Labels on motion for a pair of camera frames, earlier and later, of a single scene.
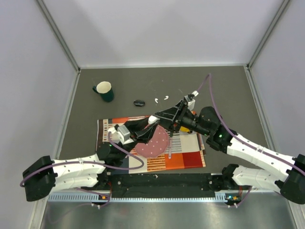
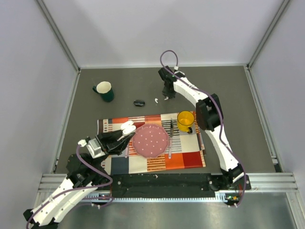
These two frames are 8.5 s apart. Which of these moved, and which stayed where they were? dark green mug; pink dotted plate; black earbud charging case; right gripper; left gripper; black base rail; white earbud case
Moved: right gripper; left gripper; white earbud case
Stayed: black base rail; black earbud charging case; pink dotted plate; dark green mug
